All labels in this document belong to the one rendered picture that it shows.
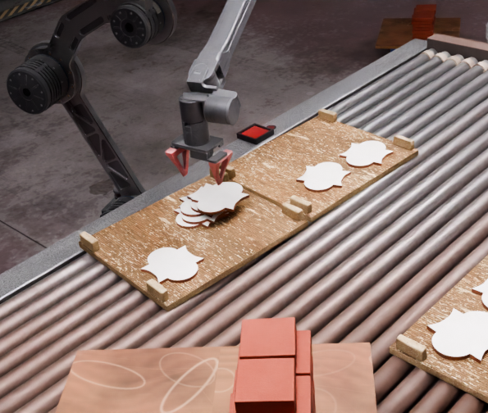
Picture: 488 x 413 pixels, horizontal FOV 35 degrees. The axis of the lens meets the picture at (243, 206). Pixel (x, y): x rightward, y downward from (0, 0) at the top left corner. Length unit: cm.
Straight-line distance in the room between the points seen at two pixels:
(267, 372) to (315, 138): 130
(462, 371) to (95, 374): 63
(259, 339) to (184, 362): 37
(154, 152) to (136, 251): 246
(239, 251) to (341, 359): 51
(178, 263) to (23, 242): 206
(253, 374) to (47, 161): 351
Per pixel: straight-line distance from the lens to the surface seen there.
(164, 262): 172
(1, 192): 417
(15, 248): 368
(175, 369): 132
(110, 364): 136
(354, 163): 201
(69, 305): 171
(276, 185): 195
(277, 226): 180
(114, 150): 303
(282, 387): 91
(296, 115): 234
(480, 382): 143
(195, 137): 170
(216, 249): 175
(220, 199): 184
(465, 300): 159
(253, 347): 96
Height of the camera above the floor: 194
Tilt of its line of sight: 32 degrees down
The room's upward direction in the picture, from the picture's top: 7 degrees counter-clockwise
